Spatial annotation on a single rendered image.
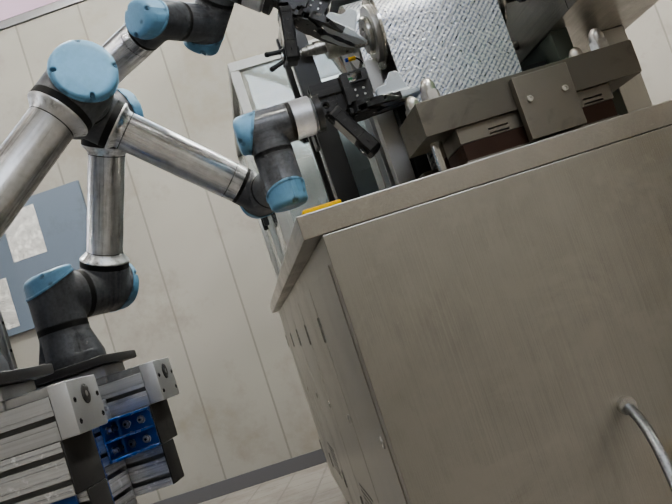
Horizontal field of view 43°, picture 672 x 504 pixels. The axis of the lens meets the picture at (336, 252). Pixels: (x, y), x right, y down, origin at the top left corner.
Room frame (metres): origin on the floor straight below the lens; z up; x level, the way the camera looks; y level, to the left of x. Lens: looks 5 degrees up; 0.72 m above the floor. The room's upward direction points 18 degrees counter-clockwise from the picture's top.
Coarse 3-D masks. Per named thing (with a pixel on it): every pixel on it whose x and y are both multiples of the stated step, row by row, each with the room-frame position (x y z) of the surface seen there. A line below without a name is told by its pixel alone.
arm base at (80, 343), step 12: (60, 324) 1.88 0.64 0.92; (72, 324) 1.89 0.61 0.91; (84, 324) 1.92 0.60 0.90; (48, 336) 1.88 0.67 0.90; (60, 336) 1.88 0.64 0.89; (72, 336) 1.88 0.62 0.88; (84, 336) 1.90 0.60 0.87; (96, 336) 1.95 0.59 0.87; (48, 348) 1.88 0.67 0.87; (60, 348) 1.87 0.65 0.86; (72, 348) 1.87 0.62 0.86; (84, 348) 1.90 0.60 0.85; (96, 348) 1.91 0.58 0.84; (48, 360) 1.87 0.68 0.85; (60, 360) 1.86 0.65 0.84; (72, 360) 1.87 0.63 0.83; (84, 360) 1.88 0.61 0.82
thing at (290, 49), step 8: (280, 8) 1.60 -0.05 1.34; (288, 8) 1.61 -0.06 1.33; (280, 16) 1.60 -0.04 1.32; (288, 16) 1.61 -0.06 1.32; (280, 24) 1.62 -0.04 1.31; (288, 24) 1.60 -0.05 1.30; (280, 32) 1.64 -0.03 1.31; (288, 32) 1.60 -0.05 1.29; (288, 40) 1.60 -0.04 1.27; (296, 40) 1.61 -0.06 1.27; (288, 48) 1.60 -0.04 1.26; (296, 48) 1.61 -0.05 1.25; (288, 56) 1.60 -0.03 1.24; (296, 56) 1.61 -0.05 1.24; (288, 64) 1.62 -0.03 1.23; (296, 64) 1.63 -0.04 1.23
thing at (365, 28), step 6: (360, 18) 1.64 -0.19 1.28; (366, 18) 1.63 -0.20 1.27; (360, 24) 1.65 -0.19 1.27; (366, 24) 1.62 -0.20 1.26; (360, 30) 1.67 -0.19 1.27; (366, 30) 1.62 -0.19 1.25; (372, 30) 1.62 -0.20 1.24; (366, 36) 1.64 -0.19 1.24; (372, 36) 1.62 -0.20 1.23; (372, 42) 1.63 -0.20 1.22; (366, 48) 1.67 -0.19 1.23; (372, 48) 1.64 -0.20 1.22
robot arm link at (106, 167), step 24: (120, 96) 1.88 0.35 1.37; (96, 168) 1.91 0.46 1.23; (120, 168) 1.93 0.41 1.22; (96, 192) 1.93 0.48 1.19; (120, 192) 1.95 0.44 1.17; (96, 216) 1.94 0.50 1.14; (120, 216) 1.97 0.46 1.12; (96, 240) 1.96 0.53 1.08; (120, 240) 1.99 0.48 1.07; (96, 264) 1.97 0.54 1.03; (120, 264) 1.99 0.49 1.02; (96, 288) 1.96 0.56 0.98; (120, 288) 2.01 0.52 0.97; (96, 312) 1.99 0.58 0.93
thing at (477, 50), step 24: (456, 24) 1.61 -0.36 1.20; (480, 24) 1.62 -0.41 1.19; (504, 24) 1.62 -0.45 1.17; (408, 48) 1.60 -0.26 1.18; (432, 48) 1.61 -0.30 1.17; (456, 48) 1.61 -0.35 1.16; (480, 48) 1.62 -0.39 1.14; (504, 48) 1.62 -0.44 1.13; (408, 72) 1.60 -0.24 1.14; (432, 72) 1.60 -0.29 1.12; (456, 72) 1.61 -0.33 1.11; (480, 72) 1.61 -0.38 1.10; (504, 72) 1.62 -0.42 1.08
